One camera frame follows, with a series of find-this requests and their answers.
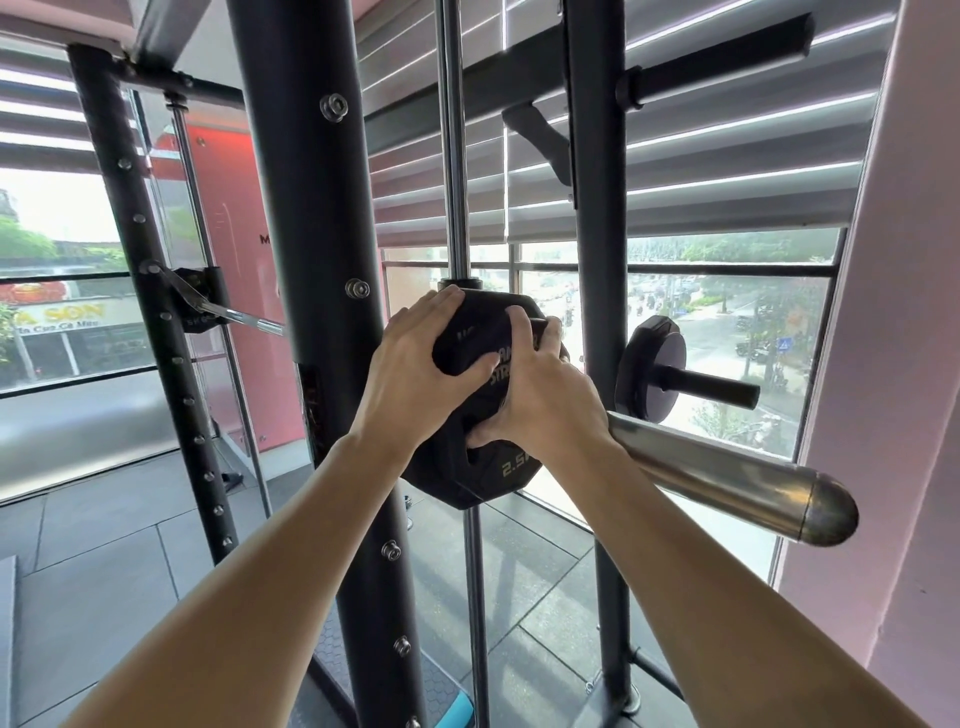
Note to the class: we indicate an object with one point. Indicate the person's right hand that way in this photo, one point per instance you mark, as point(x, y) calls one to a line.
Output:
point(544, 397)

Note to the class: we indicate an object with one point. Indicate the person's right forearm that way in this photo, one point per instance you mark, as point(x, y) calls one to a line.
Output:
point(720, 600)

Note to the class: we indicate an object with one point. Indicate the glass window black frame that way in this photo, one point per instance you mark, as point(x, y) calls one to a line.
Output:
point(720, 337)
point(67, 337)

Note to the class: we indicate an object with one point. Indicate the grey striped roller blind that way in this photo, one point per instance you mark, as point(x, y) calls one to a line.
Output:
point(712, 150)
point(45, 112)

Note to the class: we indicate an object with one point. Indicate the black power rack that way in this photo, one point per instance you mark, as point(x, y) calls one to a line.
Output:
point(315, 225)

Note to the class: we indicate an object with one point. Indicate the red banner black logo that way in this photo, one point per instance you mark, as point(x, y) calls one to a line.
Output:
point(247, 300)

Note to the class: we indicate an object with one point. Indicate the large black octagonal weight plate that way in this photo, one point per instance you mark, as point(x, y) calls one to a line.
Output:
point(649, 367)

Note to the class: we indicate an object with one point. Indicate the person's left hand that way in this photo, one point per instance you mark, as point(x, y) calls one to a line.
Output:
point(409, 382)

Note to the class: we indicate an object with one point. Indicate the black aerobic step cyan trim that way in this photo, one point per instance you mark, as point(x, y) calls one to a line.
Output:
point(450, 701)

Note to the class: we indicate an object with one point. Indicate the small black octagonal weight plate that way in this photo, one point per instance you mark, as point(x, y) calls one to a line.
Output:
point(480, 465)

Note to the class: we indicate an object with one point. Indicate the person's left forearm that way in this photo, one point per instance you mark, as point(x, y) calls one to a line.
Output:
point(247, 607)

